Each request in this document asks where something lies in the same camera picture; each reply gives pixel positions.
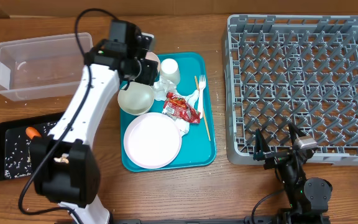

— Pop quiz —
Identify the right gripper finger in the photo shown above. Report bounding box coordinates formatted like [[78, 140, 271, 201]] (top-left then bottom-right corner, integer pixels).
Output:
[[288, 123, 306, 144], [253, 129, 270, 161]]

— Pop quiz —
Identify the pink bowl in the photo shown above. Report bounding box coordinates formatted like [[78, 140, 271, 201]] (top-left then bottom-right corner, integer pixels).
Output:
[[145, 52, 161, 72]]

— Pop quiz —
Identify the white bowl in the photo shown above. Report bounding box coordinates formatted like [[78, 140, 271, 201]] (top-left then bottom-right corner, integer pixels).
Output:
[[117, 82, 154, 116]]

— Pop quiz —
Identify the red snack wrapper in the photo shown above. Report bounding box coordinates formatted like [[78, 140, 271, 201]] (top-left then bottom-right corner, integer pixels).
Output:
[[162, 92, 200, 124]]

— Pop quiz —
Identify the orange carrot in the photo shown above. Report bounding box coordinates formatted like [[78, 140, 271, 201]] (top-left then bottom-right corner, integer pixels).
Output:
[[25, 127, 42, 139]]

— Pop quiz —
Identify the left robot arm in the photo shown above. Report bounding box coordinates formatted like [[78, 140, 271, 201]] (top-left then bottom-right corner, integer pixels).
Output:
[[18, 19, 158, 223]]

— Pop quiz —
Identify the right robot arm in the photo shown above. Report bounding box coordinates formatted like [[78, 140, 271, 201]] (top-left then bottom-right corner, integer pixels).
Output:
[[250, 123, 333, 224]]

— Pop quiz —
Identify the grey dishwasher rack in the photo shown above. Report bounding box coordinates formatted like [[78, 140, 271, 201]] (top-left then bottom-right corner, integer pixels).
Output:
[[223, 14, 358, 166]]

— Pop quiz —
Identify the white plastic cup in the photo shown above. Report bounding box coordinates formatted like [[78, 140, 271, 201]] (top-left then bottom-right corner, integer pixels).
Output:
[[160, 58, 180, 85]]

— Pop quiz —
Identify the crumpled white napkin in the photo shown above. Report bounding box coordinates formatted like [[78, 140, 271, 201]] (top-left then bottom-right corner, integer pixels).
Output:
[[152, 77, 199, 136]]

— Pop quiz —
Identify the teal serving tray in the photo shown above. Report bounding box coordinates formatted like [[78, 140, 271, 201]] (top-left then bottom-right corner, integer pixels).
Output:
[[119, 52, 218, 173]]

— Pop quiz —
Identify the wooden chopstick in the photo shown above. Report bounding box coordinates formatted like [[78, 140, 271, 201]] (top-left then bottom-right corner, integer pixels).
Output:
[[195, 75, 211, 141]]

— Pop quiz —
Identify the white plastic fork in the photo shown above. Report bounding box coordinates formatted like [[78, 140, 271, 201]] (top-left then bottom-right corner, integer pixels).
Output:
[[198, 75, 206, 119]]

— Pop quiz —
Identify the clear plastic bin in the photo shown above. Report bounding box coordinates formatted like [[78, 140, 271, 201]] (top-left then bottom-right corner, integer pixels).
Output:
[[0, 34, 84, 101]]

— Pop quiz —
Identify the white round plate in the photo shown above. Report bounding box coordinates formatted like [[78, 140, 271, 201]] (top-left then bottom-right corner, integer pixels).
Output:
[[124, 112, 182, 169]]

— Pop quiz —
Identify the peanut shells pile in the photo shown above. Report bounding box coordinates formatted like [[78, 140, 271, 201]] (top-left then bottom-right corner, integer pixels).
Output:
[[53, 156, 69, 164]]

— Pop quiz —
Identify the black plastic tray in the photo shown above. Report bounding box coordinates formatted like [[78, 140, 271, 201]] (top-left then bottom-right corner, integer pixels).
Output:
[[0, 112, 63, 181]]

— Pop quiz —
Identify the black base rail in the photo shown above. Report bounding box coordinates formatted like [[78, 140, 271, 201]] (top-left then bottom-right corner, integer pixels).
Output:
[[112, 216, 285, 224]]

